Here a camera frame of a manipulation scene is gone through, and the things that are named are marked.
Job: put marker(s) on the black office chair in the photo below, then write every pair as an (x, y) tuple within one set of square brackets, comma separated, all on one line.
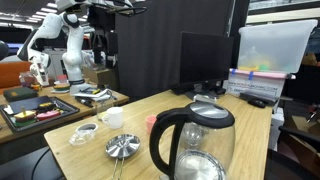
[(293, 166)]

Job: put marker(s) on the dark green case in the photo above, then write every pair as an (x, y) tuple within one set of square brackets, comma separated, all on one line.
[(20, 94)]

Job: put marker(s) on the stack of papers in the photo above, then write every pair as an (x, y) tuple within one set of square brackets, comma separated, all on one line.
[(98, 95)]

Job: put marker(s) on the white shelf board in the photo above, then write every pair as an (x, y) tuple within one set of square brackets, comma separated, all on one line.
[(283, 15)]

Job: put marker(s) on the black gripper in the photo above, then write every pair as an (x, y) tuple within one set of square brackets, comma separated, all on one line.
[(101, 18)]

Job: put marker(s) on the metal strainer bowl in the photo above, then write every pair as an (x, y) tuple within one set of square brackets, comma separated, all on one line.
[(122, 146)]

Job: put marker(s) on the yellow toy sandwich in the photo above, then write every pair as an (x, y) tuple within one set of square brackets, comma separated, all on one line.
[(25, 115)]

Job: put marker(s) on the black tray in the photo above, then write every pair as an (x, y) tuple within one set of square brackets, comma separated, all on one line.
[(68, 108)]

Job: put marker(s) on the white mug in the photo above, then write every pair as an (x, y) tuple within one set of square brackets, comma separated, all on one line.
[(115, 117)]

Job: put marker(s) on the black marker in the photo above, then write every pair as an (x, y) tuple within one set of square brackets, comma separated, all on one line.
[(84, 101)]

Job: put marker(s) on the pink toy food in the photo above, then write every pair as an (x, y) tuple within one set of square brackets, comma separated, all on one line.
[(48, 115)]

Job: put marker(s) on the clear glass cup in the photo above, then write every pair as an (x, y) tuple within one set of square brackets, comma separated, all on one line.
[(104, 107)]

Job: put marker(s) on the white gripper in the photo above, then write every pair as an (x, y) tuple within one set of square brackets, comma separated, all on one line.
[(40, 71)]

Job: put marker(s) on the small black device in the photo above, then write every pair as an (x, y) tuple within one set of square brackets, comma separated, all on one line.
[(220, 91)]

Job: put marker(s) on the orange seat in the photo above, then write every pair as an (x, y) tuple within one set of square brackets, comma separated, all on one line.
[(11, 73)]

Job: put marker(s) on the clear plastic jar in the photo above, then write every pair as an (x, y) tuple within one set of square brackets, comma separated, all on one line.
[(83, 133)]

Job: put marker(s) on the black computer monitor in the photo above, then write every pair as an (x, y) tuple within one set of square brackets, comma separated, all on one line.
[(205, 56)]

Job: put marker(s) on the white cabinet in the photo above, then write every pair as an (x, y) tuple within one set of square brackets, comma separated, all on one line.
[(276, 128)]

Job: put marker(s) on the stack of colourful bowls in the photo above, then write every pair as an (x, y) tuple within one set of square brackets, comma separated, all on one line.
[(61, 87)]

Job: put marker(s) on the black computer mouse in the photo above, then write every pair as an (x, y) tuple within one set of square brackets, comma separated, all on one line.
[(256, 103)]

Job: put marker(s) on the dark toy food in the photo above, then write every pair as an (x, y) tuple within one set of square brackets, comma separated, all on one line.
[(46, 106)]

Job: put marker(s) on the cardboard box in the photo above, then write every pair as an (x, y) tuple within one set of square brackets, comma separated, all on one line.
[(100, 77)]

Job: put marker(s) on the steel kettle lid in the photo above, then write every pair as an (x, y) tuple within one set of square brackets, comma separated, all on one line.
[(209, 110)]

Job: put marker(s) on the black partition panel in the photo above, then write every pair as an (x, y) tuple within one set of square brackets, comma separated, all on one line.
[(150, 50)]

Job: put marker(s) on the clear plastic storage bin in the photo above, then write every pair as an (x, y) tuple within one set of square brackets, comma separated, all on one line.
[(276, 43)]

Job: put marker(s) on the pink cup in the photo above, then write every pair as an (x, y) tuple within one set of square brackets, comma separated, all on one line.
[(150, 122)]

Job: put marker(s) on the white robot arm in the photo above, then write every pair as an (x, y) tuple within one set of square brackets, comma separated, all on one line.
[(73, 56), (71, 4)]

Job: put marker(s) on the white box pink lid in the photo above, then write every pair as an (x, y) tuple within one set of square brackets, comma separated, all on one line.
[(256, 87)]

